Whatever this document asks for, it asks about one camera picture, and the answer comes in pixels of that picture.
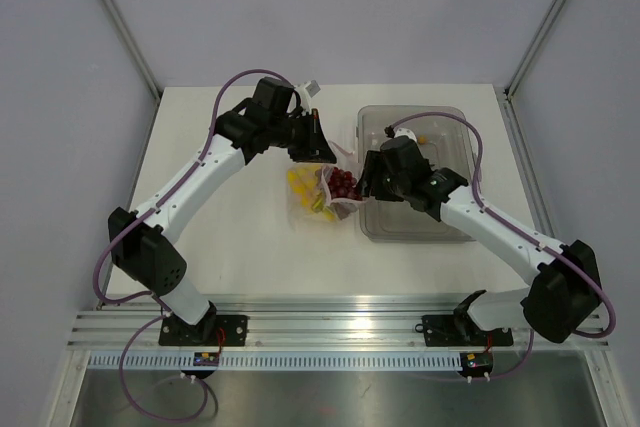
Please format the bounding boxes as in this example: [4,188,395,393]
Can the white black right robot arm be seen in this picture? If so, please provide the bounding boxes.
[358,136,602,343]

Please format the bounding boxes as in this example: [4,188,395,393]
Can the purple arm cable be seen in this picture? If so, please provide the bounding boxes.
[384,111,617,383]
[93,67,301,421]

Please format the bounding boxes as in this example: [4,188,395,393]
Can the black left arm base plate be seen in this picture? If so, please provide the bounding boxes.
[158,314,248,347]

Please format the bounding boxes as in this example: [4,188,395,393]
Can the clear red-dotted zip bag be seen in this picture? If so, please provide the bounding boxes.
[286,141,365,226]

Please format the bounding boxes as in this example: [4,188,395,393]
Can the right aluminium frame post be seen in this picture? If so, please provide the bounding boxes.
[503,0,570,102]

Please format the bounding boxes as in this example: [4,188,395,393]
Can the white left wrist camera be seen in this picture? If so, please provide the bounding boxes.
[295,80,321,111]

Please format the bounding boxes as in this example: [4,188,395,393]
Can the right small circuit board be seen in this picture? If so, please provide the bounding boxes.
[461,352,494,376]

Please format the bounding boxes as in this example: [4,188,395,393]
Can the aluminium mounting rail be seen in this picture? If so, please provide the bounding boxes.
[67,296,608,372]

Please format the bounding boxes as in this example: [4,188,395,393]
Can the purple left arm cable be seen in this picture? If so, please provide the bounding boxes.
[93,67,301,421]

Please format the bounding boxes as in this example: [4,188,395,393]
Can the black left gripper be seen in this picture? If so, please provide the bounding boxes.
[268,108,337,163]

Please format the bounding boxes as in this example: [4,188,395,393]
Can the aluminium frame post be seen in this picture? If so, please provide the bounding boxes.
[503,0,570,102]
[98,0,163,105]

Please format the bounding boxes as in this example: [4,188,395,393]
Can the small circuit board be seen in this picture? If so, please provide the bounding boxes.
[461,352,494,376]
[193,352,220,367]

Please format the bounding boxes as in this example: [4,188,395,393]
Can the red grape bunch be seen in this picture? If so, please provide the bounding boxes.
[327,167,362,201]

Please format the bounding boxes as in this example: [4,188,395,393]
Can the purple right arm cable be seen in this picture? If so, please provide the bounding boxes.
[384,111,617,383]

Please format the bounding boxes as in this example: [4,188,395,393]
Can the left small circuit board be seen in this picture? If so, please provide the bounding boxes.
[193,352,220,367]

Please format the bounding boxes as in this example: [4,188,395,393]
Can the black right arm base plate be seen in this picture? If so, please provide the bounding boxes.
[414,314,514,348]

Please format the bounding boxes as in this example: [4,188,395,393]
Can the left aluminium frame post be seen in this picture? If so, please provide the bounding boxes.
[98,0,163,105]

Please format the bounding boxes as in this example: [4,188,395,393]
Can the yellow banana bunch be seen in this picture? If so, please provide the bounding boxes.
[286,164,337,223]

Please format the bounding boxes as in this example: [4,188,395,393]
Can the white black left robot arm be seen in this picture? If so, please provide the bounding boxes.
[107,70,336,346]

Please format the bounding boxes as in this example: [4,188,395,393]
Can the clear grey plastic bin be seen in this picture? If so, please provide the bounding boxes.
[357,105,474,243]

